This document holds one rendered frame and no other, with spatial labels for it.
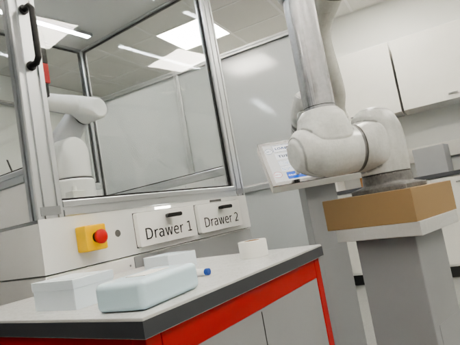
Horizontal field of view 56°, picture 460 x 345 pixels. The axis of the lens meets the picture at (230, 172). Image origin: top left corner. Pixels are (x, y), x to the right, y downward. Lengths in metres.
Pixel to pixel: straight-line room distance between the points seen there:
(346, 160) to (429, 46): 3.38
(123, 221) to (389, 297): 0.86
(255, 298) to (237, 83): 2.53
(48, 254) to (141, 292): 0.62
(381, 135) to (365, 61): 3.29
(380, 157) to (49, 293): 1.00
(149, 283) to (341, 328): 1.71
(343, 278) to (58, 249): 1.43
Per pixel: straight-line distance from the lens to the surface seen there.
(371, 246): 1.46
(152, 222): 1.47
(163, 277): 0.69
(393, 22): 5.14
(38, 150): 1.28
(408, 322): 1.47
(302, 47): 1.44
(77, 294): 0.81
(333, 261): 2.23
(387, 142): 1.44
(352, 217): 1.43
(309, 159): 1.31
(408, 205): 1.34
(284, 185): 2.05
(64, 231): 1.28
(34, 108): 1.31
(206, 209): 1.70
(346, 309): 2.28
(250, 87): 3.21
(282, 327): 0.94
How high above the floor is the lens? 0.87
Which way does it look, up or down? 5 degrees up
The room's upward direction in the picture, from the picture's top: 10 degrees counter-clockwise
